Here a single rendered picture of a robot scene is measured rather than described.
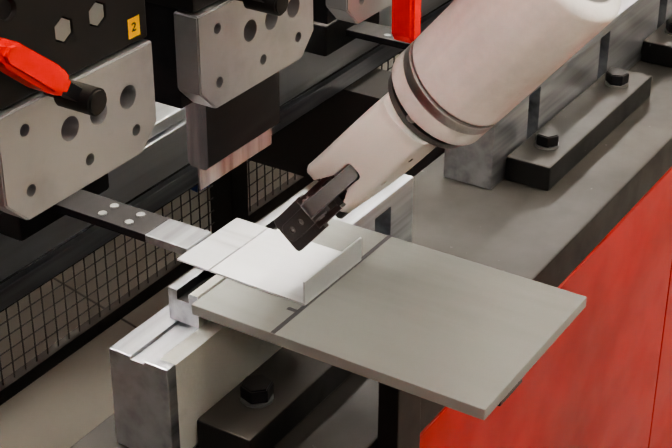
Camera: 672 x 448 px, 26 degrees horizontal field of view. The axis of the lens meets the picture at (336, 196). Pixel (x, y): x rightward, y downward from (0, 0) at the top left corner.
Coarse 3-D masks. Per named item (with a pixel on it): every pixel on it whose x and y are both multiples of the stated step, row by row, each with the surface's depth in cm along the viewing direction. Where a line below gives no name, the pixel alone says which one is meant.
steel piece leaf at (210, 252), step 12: (228, 228) 127; (240, 228) 127; (252, 228) 127; (264, 228) 127; (204, 240) 125; (216, 240) 125; (228, 240) 125; (240, 240) 125; (192, 252) 123; (204, 252) 123; (216, 252) 123; (228, 252) 123; (192, 264) 121; (204, 264) 121; (216, 264) 121
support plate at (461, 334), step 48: (336, 240) 125; (240, 288) 118; (336, 288) 118; (384, 288) 118; (432, 288) 118; (480, 288) 118; (528, 288) 118; (288, 336) 112; (336, 336) 112; (384, 336) 112; (432, 336) 112; (480, 336) 112; (528, 336) 112; (432, 384) 107; (480, 384) 107
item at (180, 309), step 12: (300, 192) 133; (288, 204) 131; (276, 216) 129; (276, 228) 129; (192, 276) 120; (204, 276) 121; (168, 288) 119; (180, 288) 119; (192, 288) 120; (180, 300) 118; (192, 300) 118; (180, 312) 119; (192, 324) 119
